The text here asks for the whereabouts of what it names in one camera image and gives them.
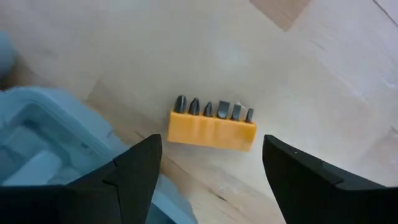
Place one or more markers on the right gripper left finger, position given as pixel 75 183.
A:
pixel 109 193

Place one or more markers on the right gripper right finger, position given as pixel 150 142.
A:
pixel 311 193

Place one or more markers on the grey plastic tool case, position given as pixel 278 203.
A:
pixel 62 130

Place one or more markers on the orange screwdriver bit holder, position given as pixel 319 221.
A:
pixel 211 132

